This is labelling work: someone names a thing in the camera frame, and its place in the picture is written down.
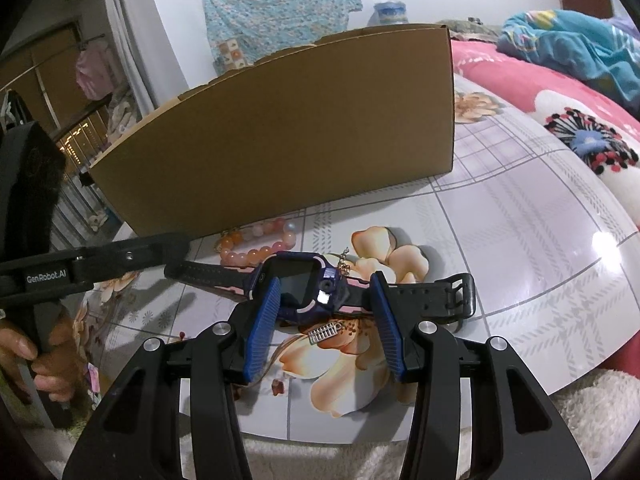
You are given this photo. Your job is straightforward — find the teal patterned hanging cloth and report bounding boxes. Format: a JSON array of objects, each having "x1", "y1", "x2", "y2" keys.
[{"x1": 200, "y1": 0, "x2": 363, "y2": 68}]

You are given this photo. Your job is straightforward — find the purple pillow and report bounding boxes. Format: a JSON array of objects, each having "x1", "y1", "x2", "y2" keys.
[{"x1": 607, "y1": 15, "x2": 638, "y2": 36}]

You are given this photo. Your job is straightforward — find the silver abacus charm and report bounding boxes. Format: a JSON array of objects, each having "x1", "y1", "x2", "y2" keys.
[{"x1": 307, "y1": 324, "x2": 346, "y2": 346}]

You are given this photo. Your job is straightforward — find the pink floral bedsheet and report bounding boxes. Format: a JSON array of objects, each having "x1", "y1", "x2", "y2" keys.
[{"x1": 450, "y1": 37, "x2": 640, "y2": 231}]

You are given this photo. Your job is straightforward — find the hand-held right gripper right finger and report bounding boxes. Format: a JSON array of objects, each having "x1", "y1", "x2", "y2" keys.
[{"x1": 369, "y1": 271, "x2": 583, "y2": 480}]

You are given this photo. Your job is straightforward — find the brown cardboard box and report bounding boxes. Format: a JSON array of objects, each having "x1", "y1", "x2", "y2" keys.
[{"x1": 80, "y1": 22, "x2": 456, "y2": 241}]

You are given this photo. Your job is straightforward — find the pink hanging garment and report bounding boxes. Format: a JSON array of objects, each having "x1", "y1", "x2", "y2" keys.
[{"x1": 75, "y1": 42, "x2": 113, "y2": 101}]

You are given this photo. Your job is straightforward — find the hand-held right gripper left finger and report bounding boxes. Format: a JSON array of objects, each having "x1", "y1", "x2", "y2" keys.
[{"x1": 62, "y1": 275, "x2": 283, "y2": 480}]

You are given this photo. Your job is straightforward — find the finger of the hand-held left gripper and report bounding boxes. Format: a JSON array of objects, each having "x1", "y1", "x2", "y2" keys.
[{"x1": 75, "y1": 231, "x2": 192, "y2": 287}]

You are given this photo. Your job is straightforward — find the brown wooden cabinet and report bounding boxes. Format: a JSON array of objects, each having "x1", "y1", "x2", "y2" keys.
[{"x1": 0, "y1": 22, "x2": 111, "y2": 161}]

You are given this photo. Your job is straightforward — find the olive patterned pillow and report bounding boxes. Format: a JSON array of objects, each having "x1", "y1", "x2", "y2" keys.
[{"x1": 440, "y1": 17, "x2": 501, "y2": 41}]

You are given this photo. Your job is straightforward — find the orange bead bracelet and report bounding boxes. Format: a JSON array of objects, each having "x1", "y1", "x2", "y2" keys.
[{"x1": 215, "y1": 217, "x2": 301, "y2": 268}]

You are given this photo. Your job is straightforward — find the black object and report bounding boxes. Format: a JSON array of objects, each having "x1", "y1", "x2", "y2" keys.
[{"x1": 165, "y1": 251, "x2": 476, "y2": 333}]

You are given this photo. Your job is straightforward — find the person's left hand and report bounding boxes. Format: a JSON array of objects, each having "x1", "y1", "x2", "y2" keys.
[{"x1": 0, "y1": 310, "x2": 88, "y2": 403}]

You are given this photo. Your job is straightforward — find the blue patterned quilt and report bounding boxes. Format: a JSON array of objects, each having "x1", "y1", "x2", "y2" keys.
[{"x1": 497, "y1": 9, "x2": 640, "y2": 111}]

